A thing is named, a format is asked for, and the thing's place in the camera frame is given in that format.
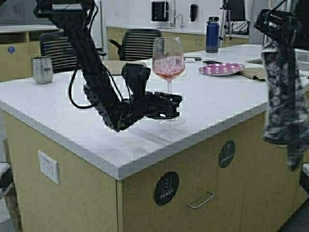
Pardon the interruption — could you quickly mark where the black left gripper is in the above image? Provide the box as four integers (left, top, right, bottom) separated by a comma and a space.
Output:
101, 92, 183, 132

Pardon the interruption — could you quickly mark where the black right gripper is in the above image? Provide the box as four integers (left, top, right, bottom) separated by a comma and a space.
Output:
254, 9, 297, 45

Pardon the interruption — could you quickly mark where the wine glass with pink liquid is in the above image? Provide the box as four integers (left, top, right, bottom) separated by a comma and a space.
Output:
152, 37, 185, 127

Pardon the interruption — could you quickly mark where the black white patterned cloth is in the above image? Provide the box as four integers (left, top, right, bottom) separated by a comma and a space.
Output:
261, 38, 309, 172

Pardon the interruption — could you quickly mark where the black robot base right corner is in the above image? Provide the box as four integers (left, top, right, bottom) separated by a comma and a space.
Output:
300, 163, 309, 194

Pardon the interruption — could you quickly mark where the black robot base left corner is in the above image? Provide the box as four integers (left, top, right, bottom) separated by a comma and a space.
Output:
0, 162, 14, 199

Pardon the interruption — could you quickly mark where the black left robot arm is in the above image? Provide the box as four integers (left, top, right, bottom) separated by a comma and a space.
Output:
34, 0, 182, 132

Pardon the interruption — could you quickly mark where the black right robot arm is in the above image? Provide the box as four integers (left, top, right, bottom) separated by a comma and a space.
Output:
253, 0, 309, 51

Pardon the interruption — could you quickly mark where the island stainless steel sink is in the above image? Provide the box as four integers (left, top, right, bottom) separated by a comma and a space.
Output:
246, 49, 309, 72

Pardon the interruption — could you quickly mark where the black tripod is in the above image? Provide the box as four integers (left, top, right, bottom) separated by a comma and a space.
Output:
219, 0, 232, 45

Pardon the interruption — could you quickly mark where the black mesh office chair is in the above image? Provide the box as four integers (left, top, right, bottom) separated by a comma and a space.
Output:
108, 29, 162, 61

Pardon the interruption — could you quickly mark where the pink polka dot plate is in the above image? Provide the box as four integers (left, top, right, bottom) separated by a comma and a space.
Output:
199, 63, 245, 76

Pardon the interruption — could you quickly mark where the blue water bottle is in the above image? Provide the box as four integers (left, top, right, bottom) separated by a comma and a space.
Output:
205, 16, 220, 53

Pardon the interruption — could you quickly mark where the round black trash sticker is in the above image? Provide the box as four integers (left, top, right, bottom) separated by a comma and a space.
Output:
154, 171, 179, 206

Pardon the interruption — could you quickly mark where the round green compost sticker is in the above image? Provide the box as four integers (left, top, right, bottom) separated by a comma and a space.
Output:
218, 140, 236, 168

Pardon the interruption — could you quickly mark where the chrome kitchen faucet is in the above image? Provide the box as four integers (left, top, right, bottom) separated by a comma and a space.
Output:
169, 0, 185, 29

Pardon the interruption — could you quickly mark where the black paper towel dispenser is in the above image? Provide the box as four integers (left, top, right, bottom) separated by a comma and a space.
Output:
151, 1, 169, 22

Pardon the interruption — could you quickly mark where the stainless steel tumbler cup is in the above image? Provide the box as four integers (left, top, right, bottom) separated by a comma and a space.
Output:
31, 56, 54, 84

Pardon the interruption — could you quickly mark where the white outlet cover plate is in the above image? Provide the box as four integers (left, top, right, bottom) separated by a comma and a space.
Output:
38, 150, 60, 185

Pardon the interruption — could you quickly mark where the blue sticker on cabinet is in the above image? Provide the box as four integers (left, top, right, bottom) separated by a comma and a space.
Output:
7, 46, 15, 54

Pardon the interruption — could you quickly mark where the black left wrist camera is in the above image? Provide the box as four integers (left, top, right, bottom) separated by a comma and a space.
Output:
122, 63, 151, 99

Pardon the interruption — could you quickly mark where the black wire basket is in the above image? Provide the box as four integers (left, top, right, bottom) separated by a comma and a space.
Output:
231, 20, 250, 36

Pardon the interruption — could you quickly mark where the black wall soap dispenser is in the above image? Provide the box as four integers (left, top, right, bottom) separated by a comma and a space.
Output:
190, 4, 198, 22

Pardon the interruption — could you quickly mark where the trash drawer silver handle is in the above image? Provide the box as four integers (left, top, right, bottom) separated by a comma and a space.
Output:
187, 190, 215, 209

